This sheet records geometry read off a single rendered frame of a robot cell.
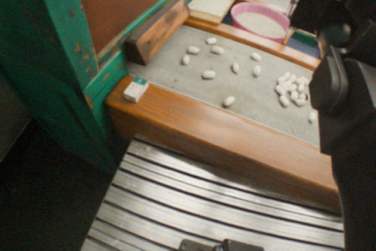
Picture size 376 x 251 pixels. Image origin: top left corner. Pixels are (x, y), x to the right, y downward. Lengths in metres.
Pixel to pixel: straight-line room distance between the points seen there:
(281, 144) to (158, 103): 0.30
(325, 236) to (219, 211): 0.29
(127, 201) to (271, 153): 0.34
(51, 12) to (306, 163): 0.57
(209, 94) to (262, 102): 0.15
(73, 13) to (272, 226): 0.60
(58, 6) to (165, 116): 0.31
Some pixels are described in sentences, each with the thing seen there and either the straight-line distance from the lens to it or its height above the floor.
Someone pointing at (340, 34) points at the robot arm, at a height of 1.09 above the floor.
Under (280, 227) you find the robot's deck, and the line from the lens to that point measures 0.56.
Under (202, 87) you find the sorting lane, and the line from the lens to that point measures 0.58.
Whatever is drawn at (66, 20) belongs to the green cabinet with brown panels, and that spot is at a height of 1.00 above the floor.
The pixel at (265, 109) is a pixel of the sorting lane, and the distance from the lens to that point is 0.58.
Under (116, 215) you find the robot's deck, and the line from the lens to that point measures 0.52.
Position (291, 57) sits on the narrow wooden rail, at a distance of 0.76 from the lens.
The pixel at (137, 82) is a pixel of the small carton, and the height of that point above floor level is 0.78.
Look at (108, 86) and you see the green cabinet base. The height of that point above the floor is 0.78.
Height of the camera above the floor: 1.17
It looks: 55 degrees down
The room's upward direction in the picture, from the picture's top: 7 degrees clockwise
